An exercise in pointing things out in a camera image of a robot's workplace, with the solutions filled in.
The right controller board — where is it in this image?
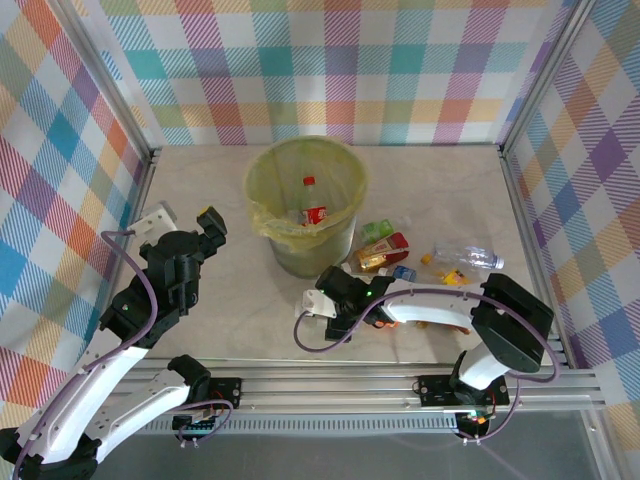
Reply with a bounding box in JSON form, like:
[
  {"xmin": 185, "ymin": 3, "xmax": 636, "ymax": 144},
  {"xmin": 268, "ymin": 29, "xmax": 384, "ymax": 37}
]
[{"xmin": 457, "ymin": 409, "xmax": 496, "ymax": 429}]

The left aluminium frame post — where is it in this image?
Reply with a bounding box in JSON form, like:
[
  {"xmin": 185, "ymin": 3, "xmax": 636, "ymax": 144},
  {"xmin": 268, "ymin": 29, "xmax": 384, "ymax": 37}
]
[{"xmin": 49, "ymin": 0, "xmax": 162, "ymax": 161}]

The grey slotted cable duct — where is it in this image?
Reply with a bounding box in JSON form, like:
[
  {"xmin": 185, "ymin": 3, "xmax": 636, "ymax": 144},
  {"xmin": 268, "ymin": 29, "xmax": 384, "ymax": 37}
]
[{"xmin": 79, "ymin": 417, "xmax": 461, "ymax": 437}]

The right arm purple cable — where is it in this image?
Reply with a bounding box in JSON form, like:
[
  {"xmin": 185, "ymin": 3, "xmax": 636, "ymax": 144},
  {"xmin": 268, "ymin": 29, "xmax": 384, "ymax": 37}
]
[{"xmin": 293, "ymin": 287, "xmax": 560, "ymax": 445}]

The controller board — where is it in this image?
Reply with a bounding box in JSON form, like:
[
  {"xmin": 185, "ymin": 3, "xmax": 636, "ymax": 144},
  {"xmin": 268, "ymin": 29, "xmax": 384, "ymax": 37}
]
[
  {"xmin": 171, "ymin": 407, "xmax": 225, "ymax": 435},
  {"xmin": 457, "ymin": 409, "xmax": 496, "ymax": 429}
]

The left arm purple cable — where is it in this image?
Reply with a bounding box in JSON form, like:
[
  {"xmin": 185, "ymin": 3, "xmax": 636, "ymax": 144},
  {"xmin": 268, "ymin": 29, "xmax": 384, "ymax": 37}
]
[{"xmin": 12, "ymin": 228, "xmax": 235, "ymax": 480}]

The translucent round waste bin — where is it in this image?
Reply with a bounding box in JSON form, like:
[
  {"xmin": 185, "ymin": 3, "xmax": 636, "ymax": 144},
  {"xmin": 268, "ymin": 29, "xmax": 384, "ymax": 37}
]
[{"xmin": 243, "ymin": 137, "xmax": 372, "ymax": 279}]

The bin with yellow bag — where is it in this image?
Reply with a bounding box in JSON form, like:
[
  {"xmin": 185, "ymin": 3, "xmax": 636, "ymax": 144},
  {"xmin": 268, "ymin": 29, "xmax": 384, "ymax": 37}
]
[{"xmin": 243, "ymin": 136, "xmax": 372, "ymax": 251}]

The clear bottle green label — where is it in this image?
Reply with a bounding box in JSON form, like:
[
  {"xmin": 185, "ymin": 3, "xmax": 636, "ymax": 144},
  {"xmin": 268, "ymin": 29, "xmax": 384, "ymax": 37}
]
[{"xmin": 359, "ymin": 217, "xmax": 414, "ymax": 242}]

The left controller board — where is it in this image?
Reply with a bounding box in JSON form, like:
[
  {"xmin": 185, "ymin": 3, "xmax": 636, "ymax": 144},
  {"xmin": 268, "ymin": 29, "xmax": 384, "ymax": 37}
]
[{"xmin": 171, "ymin": 407, "xmax": 225, "ymax": 435}]

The clear bottle orange label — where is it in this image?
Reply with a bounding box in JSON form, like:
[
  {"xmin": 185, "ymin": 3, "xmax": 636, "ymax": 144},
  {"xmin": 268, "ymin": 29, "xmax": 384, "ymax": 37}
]
[{"xmin": 372, "ymin": 318, "xmax": 430, "ymax": 331}]

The yellow orange juice bottle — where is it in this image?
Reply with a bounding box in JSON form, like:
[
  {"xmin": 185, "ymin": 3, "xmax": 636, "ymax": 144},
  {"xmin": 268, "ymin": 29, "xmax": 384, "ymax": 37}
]
[{"xmin": 420, "ymin": 252, "xmax": 479, "ymax": 289}]

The clear bottle blue label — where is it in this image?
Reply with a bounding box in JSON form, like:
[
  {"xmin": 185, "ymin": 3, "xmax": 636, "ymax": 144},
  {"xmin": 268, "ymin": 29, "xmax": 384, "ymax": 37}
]
[{"xmin": 380, "ymin": 264, "xmax": 419, "ymax": 282}]

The red and gold tea bottle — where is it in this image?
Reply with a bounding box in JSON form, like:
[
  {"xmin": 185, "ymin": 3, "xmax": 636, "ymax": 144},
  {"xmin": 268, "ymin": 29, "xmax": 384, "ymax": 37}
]
[{"xmin": 342, "ymin": 231, "xmax": 411, "ymax": 275}]

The aluminium frame post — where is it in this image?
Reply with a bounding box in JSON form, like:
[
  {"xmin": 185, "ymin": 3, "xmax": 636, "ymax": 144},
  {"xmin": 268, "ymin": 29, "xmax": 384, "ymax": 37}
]
[
  {"xmin": 49, "ymin": 0, "xmax": 162, "ymax": 161},
  {"xmin": 499, "ymin": 0, "xmax": 599, "ymax": 156}
]

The clear bottle red label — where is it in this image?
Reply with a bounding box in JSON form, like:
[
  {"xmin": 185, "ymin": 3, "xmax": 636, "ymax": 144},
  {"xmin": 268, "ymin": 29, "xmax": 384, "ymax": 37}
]
[{"xmin": 299, "ymin": 174, "xmax": 332, "ymax": 227}]

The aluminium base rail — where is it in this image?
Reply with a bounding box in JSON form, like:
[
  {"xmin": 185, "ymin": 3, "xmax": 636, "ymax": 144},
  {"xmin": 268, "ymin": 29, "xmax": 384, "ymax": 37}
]
[{"xmin": 107, "ymin": 355, "xmax": 609, "ymax": 419}]

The right aluminium frame post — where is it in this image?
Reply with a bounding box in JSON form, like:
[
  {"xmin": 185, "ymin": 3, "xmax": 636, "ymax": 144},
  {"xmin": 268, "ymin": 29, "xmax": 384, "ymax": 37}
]
[{"xmin": 499, "ymin": 0, "xmax": 599, "ymax": 156}]

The left aluminium side rail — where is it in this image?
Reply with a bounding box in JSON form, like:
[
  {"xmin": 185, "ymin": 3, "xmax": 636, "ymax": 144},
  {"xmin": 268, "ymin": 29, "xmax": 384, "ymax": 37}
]
[{"xmin": 130, "ymin": 147, "xmax": 162, "ymax": 221}]

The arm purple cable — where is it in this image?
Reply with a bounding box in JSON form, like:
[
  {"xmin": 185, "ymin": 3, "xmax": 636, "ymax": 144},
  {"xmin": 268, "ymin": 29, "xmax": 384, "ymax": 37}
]
[
  {"xmin": 293, "ymin": 287, "xmax": 560, "ymax": 445},
  {"xmin": 12, "ymin": 228, "xmax": 235, "ymax": 480}
]

